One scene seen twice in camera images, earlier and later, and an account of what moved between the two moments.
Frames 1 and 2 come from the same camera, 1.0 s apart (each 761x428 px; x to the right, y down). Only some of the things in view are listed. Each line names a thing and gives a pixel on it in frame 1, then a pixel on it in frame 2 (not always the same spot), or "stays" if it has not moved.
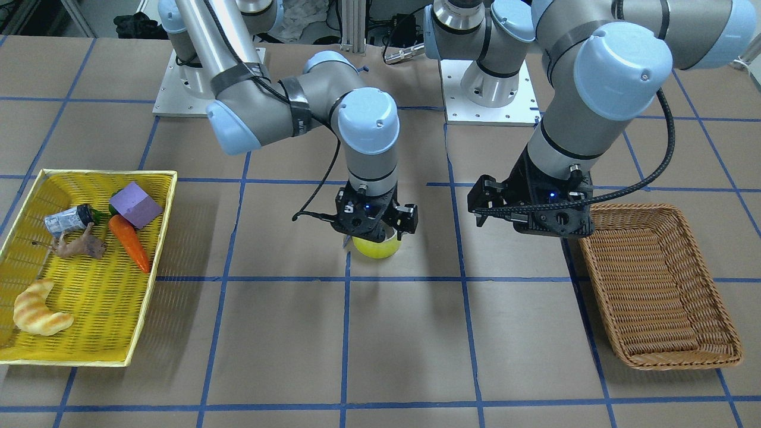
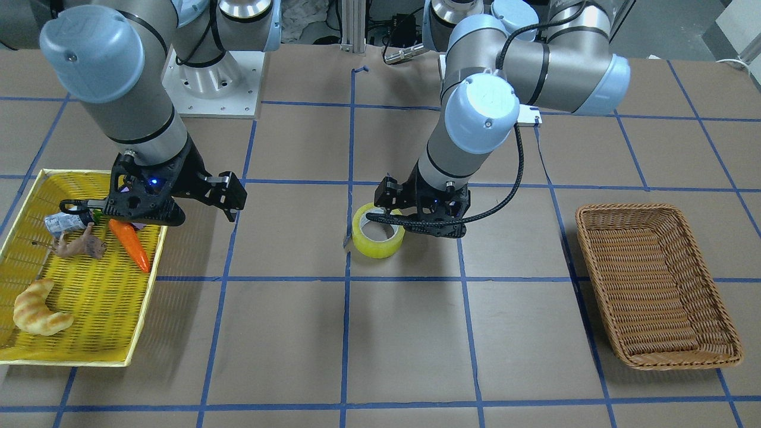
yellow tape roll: x=377 y=250 stays
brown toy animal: x=87 y=244 stays
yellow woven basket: x=106 y=298 stays
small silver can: x=69 y=219 stays
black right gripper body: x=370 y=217 → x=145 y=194
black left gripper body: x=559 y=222 → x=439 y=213
